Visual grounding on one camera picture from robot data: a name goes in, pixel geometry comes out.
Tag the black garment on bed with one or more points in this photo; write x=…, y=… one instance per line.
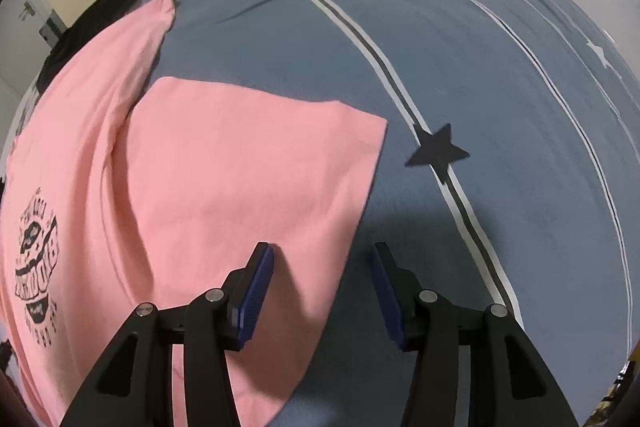
x=98, y=16

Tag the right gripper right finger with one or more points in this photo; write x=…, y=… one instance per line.
x=510, y=383

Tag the pink printed sweatshirt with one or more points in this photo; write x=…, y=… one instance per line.
x=122, y=190

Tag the blue star bed quilt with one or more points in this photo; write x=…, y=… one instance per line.
x=510, y=171

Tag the white door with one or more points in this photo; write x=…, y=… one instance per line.
x=29, y=29

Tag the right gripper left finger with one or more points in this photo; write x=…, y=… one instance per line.
x=130, y=384

